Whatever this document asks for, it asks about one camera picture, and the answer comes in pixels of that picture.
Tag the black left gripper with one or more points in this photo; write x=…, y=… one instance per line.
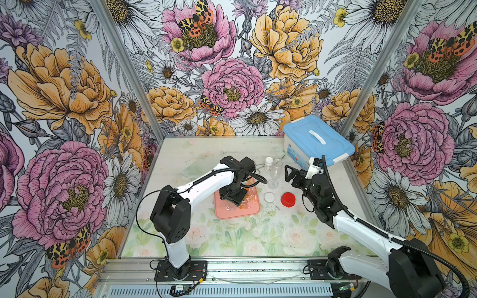
x=235, y=200

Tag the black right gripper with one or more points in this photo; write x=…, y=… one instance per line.
x=301, y=176

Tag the red jar lid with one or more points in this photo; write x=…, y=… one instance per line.
x=288, y=199

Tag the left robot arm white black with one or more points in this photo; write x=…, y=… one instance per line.
x=171, y=214

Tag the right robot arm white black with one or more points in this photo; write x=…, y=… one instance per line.
x=404, y=267

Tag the lollipop candies pile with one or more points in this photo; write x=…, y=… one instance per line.
x=251, y=201

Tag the small white lid jar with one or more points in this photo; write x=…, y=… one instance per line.
x=268, y=164

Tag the pink plastic tray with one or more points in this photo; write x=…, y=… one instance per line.
x=227, y=210

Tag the blue lid storage box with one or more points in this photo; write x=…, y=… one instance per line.
x=310, y=137

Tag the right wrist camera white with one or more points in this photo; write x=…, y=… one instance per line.
x=315, y=167

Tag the aluminium corner post right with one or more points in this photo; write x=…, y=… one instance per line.
x=402, y=26

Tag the aluminium corner post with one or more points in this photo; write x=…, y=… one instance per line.
x=117, y=45
x=402, y=26

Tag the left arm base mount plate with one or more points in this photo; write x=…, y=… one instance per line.
x=192, y=270

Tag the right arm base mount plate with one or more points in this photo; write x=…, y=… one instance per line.
x=330, y=268

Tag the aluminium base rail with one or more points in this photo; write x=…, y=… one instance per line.
x=235, y=278

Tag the aluminium corner post left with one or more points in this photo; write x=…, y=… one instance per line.
x=117, y=45

